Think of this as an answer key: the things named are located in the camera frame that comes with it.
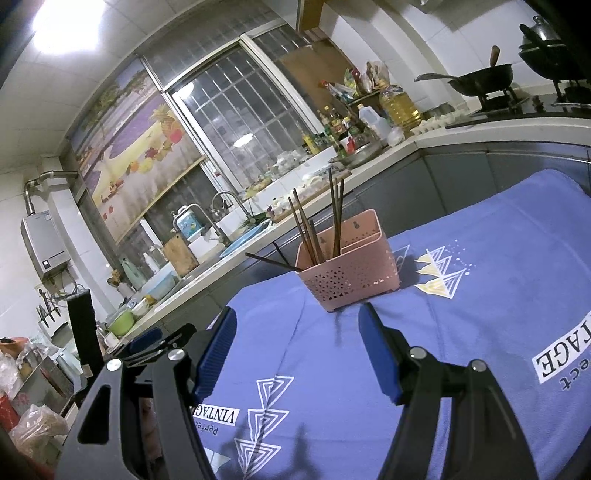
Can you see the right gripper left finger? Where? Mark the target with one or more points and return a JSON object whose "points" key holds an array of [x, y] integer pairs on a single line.
{"points": [[106, 441]]}

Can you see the dark wooden chopstick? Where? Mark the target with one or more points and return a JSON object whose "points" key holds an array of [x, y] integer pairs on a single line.
{"points": [[333, 216]]}

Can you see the white plastic jug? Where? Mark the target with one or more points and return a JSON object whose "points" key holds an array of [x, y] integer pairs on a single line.
{"points": [[378, 124]]}

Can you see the chrome kitchen faucet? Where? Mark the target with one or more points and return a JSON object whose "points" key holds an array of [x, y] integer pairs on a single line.
{"points": [[190, 220]]}

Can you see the pink perforated utensil basket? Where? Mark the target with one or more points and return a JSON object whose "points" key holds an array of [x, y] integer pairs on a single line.
{"points": [[365, 268]]}

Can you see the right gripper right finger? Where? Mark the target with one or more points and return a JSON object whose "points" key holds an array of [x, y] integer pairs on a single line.
{"points": [[462, 405]]}

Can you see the blue plastic basin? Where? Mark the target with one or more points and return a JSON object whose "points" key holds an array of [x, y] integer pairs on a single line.
{"points": [[244, 238]]}

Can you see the brown wooden chopstick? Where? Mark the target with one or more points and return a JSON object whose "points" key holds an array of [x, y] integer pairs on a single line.
{"points": [[316, 251]]}

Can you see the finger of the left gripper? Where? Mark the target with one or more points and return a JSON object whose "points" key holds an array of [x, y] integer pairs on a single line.
{"points": [[142, 345], [171, 347]]}

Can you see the white water heater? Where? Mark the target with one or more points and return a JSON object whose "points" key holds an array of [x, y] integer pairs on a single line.
{"points": [[44, 245]]}

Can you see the blue printed tablecloth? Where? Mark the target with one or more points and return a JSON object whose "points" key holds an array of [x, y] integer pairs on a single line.
{"points": [[506, 280]]}

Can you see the yellow cooking oil bottle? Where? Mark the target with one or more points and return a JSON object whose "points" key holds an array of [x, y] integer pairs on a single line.
{"points": [[400, 107]]}

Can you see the wooden cutting board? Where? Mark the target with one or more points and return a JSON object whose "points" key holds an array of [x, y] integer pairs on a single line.
{"points": [[179, 255]]}

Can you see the black wok with handle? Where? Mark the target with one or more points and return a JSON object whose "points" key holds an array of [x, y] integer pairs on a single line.
{"points": [[480, 83]]}

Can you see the fruit landscape wall poster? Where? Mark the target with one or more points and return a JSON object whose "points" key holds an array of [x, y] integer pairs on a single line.
{"points": [[130, 149]]}

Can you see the lidded black wok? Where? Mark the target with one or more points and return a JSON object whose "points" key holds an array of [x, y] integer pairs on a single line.
{"points": [[551, 58]]}

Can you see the green bowl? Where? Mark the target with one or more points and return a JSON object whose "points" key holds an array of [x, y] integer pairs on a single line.
{"points": [[122, 323]]}

